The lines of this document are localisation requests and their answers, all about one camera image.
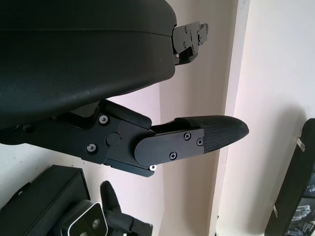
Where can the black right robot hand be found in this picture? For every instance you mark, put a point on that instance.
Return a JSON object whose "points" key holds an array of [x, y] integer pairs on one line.
{"points": [[123, 226]]}

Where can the black camera box base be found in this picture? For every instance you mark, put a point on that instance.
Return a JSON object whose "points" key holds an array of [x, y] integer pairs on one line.
{"points": [[49, 191]]}

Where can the black framed poster board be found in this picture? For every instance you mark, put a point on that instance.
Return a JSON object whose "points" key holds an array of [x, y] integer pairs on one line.
{"points": [[295, 177]]}

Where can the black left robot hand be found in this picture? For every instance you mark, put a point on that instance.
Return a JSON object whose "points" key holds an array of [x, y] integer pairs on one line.
{"points": [[73, 61]]}

